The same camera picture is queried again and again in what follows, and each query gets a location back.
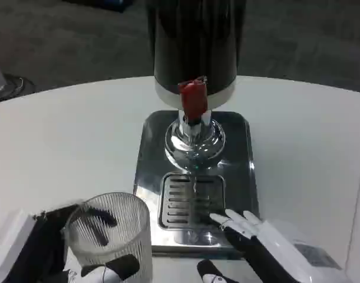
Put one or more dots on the red dispenser tap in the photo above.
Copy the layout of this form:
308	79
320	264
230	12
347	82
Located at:
193	98

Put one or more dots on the black drink dispenser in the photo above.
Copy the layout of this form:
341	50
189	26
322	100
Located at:
194	44

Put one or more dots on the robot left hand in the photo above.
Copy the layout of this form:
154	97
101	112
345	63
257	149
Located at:
44	236

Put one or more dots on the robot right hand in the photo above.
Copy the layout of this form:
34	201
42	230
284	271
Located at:
274	247

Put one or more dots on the steel drip tray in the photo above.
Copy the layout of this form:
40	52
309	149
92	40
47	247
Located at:
194	182

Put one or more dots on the clear ribbed glass cup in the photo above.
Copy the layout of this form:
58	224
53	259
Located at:
112	236

